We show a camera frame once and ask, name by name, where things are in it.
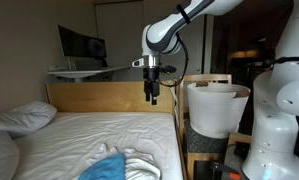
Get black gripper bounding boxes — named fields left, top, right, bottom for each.
left=143, top=66, right=161, bottom=106

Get white and blue clothes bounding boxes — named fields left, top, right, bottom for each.
left=72, top=143, right=162, bottom=180

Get blue shirt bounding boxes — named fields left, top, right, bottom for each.
left=77, top=152, right=127, bottom=180

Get white bed sheet mattress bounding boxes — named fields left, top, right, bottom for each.
left=12, top=111, right=184, bottom=180

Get white woven basket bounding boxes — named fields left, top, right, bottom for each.
left=186, top=82, right=252, bottom=140

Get green chair cushion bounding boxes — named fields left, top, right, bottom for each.
left=183, top=119, right=230, bottom=155

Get white desk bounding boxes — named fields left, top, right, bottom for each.
left=47, top=65, right=131, bottom=83

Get wooden chair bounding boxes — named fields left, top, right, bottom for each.
left=174, top=73, right=253, bottom=180

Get black wide monitor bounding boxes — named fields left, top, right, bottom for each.
left=57, top=24, right=109, bottom=69

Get small white desk device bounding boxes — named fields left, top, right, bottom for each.
left=48, top=64, right=69, bottom=72

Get black and red clamp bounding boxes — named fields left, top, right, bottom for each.
left=210, top=161, right=242, bottom=180

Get small white pillow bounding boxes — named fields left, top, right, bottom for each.
left=0, top=100, right=58, bottom=138

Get large white pillow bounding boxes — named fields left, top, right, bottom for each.
left=0, top=130, right=21, bottom=180

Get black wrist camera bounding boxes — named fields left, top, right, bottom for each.
left=159, top=65, right=177, bottom=75

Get wooden bed frame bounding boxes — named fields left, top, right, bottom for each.
left=44, top=79, right=188, bottom=180

